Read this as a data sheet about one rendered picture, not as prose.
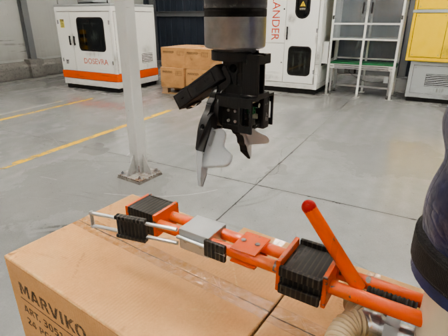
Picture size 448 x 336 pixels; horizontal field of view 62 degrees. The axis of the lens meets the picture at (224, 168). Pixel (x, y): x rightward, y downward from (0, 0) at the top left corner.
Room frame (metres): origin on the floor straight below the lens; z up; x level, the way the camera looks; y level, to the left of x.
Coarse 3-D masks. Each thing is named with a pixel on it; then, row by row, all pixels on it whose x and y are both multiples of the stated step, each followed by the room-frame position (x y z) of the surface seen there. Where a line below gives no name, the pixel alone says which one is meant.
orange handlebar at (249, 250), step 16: (240, 240) 0.57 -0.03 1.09; (256, 240) 0.57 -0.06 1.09; (240, 256) 0.54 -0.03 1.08; (256, 256) 0.53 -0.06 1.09; (272, 256) 0.55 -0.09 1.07; (272, 272) 0.51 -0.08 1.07; (336, 288) 0.45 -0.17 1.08; (352, 288) 0.44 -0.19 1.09; (384, 288) 0.45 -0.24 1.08; (400, 288) 0.44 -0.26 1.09; (368, 304) 0.42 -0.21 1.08; (384, 304) 0.41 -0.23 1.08; (400, 304) 0.41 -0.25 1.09; (416, 320) 0.39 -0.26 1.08
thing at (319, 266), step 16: (304, 240) 0.55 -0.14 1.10; (288, 256) 0.51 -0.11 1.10; (304, 256) 0.52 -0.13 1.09; (320, 256) 0.52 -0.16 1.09; (288, 272) 0.47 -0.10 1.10; (304, 272) 0.47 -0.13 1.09; (320, 272) 0.47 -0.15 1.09; (336, 272) 0.48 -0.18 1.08; (288, 288) 0.47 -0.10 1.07; (304, 288) 0.46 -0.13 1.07; (320, 288) 0.44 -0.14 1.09; (320, 304) 0.45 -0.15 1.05
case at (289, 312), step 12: (288, 300) 0.58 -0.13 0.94; (336, 300) 0.58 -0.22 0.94; (276, 312) 0.55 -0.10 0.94; (288, 312) 0.55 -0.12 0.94; (300, 312) 0.55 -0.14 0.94; (312, 312) 0.55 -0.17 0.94; (324, 312) 0.55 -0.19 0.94; (336, 312) 0.55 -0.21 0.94; (264, 324) 0.52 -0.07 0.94; (276, 324) 0.52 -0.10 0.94; (288, 324) 0.52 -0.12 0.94; (300, 324) 0.52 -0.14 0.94; (312, 324) 0.52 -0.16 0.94; (324, 324) 0.52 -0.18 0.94
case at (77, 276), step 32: (32, 256) 0.72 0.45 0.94; (64, 256) 0.72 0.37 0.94; (96, 256) 0.72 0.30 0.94; (128, 256) 0.72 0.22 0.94; (160, 256) 0.72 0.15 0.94; (192, 256) 0.72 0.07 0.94; (32, 288) 0.66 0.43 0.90; (64, 288) 0.61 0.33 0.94; (96, 288) 0.61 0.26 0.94; (128, 288) 0.61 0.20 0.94; (160, 288) 0.61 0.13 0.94; (192, 288) 0.61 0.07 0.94; (224, 288) 0.61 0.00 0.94; (256, 288) 0.61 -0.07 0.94; (32, 320) 0.69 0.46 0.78; (64, 320) 0.60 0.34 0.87; (96, 320) 0.53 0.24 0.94; (128, 320) 0.53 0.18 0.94; (160, 320) 0.53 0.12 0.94; (192, 320) 0.53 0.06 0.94; (224, 320) 0.53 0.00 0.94; (256, 320) 0.53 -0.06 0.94
